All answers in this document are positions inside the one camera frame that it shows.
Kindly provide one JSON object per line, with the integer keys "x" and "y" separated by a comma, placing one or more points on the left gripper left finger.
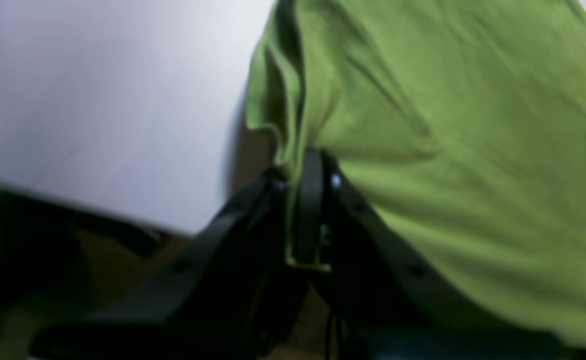
{"x": 208, "y": 303}

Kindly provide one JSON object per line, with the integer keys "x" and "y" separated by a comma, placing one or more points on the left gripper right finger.
{"x": 391, "y": 304}

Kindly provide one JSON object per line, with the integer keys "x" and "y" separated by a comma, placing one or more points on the green T-shirt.
{"x": 462, "y": 122}

